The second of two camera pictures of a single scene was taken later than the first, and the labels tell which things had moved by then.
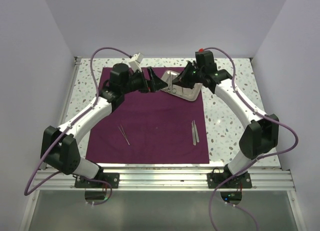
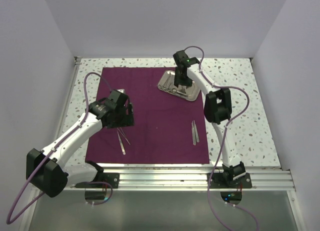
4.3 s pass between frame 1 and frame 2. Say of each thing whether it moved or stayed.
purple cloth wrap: stayed
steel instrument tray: stayed
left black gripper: moved
